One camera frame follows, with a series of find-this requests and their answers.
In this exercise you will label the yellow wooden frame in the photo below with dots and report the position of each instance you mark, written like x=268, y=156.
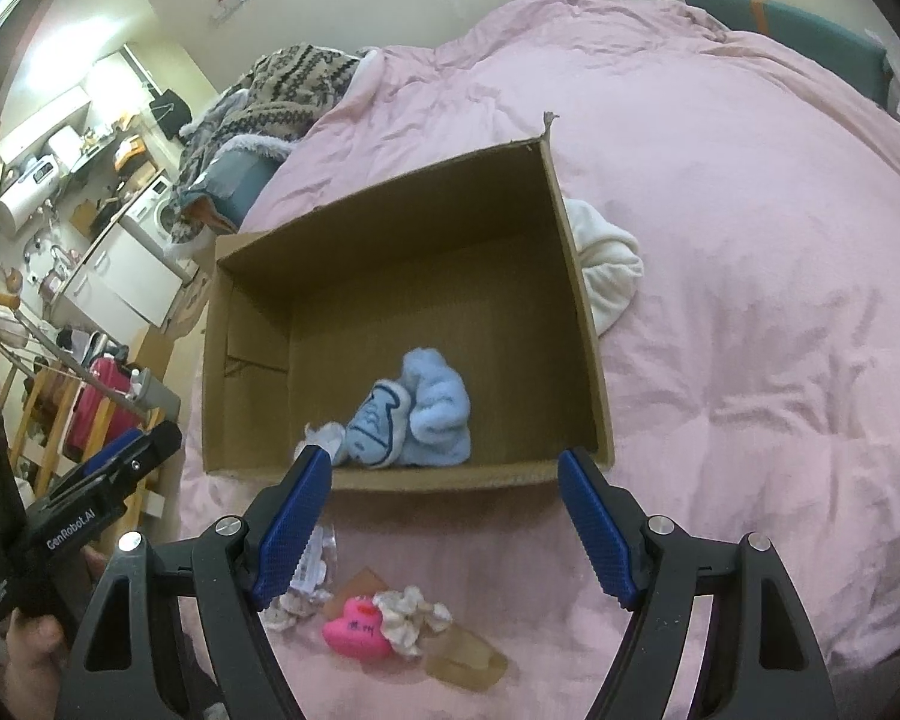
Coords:
x=45, y=465

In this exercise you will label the white fleece cloth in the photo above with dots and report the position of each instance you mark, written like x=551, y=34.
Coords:
x=607, y=262

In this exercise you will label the red white wall hook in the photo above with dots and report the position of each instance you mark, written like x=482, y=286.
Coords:
x=232, y=0

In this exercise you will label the orange bag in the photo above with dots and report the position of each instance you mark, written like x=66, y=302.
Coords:
x=129, y=150

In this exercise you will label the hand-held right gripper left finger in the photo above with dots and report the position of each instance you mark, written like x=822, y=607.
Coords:
x=292, y=525

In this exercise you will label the pink duvet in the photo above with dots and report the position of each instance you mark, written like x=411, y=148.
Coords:
x=720, y=240

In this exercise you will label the pink sock ball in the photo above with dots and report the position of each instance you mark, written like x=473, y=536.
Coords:
x=352, y=630

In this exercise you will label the white fluffy item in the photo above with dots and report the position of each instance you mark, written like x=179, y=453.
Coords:
x=281, y=611

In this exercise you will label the grey bin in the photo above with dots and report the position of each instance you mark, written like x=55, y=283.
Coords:
x=157, y=397

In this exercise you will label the white water heater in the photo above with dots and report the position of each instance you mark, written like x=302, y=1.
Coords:
x=26, y=202

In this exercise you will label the white washing machine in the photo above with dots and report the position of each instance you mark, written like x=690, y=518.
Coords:
x=154, y=214

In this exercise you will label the white frilly scrunchie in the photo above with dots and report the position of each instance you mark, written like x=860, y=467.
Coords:
x=409, y=615

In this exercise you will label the brown cardboard box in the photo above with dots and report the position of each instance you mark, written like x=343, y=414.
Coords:
x=420, y=277

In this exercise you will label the person's left hand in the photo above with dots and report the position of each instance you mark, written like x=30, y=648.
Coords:
x=34, y=652

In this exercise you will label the grey white fluffy cloth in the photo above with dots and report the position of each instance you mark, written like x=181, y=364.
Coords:
x=322, y=435

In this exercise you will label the white wall cabinet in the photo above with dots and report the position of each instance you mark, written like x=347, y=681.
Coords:
x=41, y=120

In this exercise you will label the light blue plush sock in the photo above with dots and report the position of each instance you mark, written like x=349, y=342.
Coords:
x=435, y=405

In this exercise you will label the red suitcase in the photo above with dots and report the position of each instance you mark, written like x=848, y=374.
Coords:
x=94, y=405

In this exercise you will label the teal padded bed end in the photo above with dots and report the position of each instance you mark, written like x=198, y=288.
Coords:
x=232, y=180
x=795, y=30

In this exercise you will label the clear plastic packet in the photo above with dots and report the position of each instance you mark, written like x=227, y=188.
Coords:
x=313, y=562

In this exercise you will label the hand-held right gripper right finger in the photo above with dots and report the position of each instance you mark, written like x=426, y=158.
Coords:
x=592, y=525

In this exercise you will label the white kitchen cabinets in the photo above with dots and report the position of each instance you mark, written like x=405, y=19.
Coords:
x=120, y=277

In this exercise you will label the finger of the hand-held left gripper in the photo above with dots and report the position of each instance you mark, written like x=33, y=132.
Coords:
x=116, y=450
x=157, y=444

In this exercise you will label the black hanging bag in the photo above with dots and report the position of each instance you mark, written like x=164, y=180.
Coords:
x=171, y=116

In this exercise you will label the metal drying rack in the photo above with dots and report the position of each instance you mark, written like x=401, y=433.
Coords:
x=45, y=349

